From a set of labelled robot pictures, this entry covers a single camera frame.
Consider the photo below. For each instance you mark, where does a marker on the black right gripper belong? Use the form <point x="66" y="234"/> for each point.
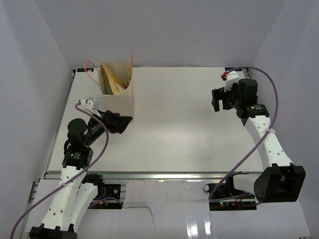
<point x="220" y="94"/>

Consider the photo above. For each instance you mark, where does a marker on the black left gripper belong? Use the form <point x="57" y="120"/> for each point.
<point x="114" y="122"/>

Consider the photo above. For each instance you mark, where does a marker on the green snack packet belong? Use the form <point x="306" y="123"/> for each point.
<point x="128" y="82"/>

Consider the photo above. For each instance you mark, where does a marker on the large brown kraft snack bag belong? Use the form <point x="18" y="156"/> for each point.
<point x="112" y="83"/>

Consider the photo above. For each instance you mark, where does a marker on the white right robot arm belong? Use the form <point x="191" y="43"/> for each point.
<point x="281" y="180"/>

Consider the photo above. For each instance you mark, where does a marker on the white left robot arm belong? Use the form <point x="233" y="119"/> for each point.
<point x="77" y="188"/>

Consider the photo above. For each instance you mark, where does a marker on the blue left corner label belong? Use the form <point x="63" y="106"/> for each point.
<point x="89" y="70"/>

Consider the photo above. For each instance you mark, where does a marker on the cream paper bag orange handles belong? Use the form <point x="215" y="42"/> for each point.
<point x="122" y="103"/>

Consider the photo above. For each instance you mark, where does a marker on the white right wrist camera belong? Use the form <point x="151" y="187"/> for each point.
<point x="229" y="79"/>

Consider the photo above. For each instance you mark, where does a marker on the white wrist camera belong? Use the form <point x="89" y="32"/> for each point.
<point x="89" y="107"/>
<point x="229" y="79"/>

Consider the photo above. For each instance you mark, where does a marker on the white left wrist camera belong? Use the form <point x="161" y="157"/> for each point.
<point x="89" y="107"/>

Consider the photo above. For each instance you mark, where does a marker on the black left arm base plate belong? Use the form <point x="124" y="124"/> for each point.
<point x="109" y="198"/>

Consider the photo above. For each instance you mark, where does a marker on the aluminium front rail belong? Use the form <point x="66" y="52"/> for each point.
<point x="161" y="175"/>

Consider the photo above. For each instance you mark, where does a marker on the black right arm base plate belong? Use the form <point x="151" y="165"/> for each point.
<point x="227" y="199"/>

